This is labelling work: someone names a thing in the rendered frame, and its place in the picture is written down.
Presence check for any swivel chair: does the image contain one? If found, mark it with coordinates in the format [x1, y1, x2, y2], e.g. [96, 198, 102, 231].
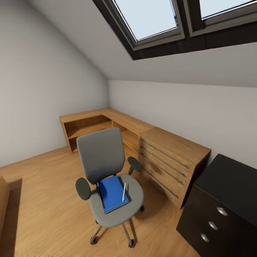
[76, 128, 145, 248]

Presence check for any folder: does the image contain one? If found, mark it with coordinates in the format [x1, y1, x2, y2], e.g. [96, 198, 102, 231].
[97, 176, 129, 214]

